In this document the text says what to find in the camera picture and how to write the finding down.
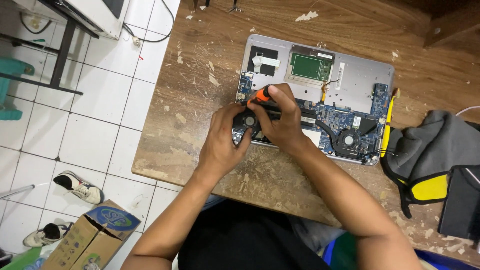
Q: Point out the person's left hand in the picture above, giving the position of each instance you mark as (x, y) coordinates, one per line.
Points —
(219, 142)

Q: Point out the person's right hand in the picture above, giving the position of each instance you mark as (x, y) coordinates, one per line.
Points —
(283, 123)

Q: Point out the orange black screwdriver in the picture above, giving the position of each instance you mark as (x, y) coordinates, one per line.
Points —
(259, 96)

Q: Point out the black laptop cooling fan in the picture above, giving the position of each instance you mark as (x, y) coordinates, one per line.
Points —
(347, 141)
(245, 122)

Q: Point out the blue laptop motherboard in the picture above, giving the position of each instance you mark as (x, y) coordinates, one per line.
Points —
(337, 118)

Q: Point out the green trackpad circuit board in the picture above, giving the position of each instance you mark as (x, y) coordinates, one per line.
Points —
(310, 66)

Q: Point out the opened silver laptop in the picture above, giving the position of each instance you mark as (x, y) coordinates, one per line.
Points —
(356, 78)

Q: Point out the yellow pry tool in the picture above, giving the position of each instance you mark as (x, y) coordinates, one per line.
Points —
(387, 125)

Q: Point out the black tweezers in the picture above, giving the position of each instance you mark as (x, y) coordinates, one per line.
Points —
(235, 6)

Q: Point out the white sneaker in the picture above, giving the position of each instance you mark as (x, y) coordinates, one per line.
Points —
(47, 234)
(80, 186)

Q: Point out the grey yellow bag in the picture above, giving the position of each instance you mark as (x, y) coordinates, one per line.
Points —
(431, 150)

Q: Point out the printed cardboard box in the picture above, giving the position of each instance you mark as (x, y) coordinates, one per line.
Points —
(93, 236)

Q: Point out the white appliance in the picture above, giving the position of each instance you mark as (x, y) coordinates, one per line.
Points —
(95, 15)

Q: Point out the black flat device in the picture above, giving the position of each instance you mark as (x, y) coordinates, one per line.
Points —
(463, 206)

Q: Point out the brown wooden block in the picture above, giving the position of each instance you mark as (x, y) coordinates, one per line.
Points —
(453, 22)

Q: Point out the grey metal rod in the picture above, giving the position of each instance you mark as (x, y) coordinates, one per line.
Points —
(17, 191)

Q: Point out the green plastic chair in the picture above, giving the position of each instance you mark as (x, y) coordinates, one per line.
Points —
(11, 75)

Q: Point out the black metal table frame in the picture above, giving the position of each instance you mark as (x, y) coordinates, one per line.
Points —
(62, 48)

